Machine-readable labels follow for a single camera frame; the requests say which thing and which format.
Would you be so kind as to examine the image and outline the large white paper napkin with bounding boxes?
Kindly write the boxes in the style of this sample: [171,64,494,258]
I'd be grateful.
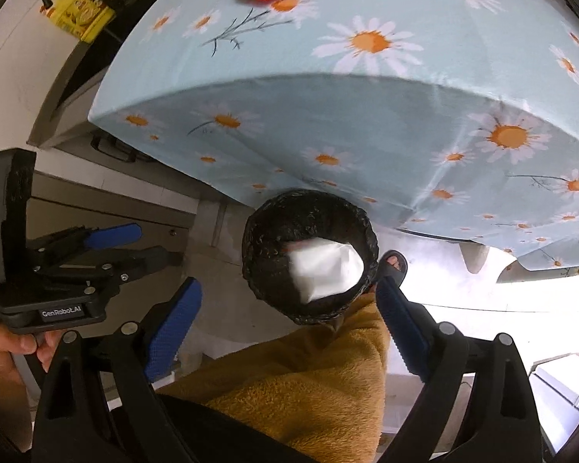
[286,237,364,305]

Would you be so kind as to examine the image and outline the black lined trash bin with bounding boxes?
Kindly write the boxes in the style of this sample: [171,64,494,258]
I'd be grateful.
[241,190,379,325]

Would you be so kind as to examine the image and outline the left hand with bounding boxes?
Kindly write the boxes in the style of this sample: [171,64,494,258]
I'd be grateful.
[0,324,64,384]

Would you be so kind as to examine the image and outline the grey cabinet drawer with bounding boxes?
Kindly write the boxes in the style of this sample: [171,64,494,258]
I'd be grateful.
[27,149,200,251]

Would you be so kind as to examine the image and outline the black slipper with foot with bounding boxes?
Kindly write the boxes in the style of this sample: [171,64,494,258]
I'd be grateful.
[374,250,408,287]

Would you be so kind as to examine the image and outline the yellow fleece trousers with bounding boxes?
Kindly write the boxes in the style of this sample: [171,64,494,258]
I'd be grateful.
[161,293,391,462]

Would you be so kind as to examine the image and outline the yellow dish soap box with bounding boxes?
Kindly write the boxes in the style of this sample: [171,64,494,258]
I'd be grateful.
[41,0,116,43]

